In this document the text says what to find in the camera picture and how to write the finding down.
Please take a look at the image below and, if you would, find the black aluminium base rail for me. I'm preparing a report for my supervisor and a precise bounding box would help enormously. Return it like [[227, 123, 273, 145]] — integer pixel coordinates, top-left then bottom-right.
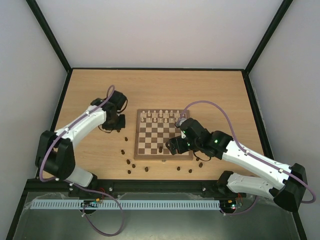
[[24, 178, 291, 198]]

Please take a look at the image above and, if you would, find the wooden chess board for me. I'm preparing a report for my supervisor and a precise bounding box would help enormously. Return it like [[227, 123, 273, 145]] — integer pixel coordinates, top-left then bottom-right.
[[134, 108, 193, 161]]

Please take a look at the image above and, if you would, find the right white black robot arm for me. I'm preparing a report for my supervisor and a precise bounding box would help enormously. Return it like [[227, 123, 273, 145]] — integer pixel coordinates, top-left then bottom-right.
[[165, 118, 307, 212]]

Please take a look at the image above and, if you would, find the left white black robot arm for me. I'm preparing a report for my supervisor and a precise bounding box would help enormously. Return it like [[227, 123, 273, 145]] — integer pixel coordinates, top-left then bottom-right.
[[35, 90, 128, 190]]

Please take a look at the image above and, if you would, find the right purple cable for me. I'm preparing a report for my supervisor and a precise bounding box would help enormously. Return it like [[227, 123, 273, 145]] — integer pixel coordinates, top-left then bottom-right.
[[178, 100, 317, 216]]

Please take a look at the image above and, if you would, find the white slotted cable duct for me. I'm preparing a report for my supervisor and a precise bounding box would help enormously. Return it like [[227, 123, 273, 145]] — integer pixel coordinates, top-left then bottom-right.
[[30, 199, 221, 211]]

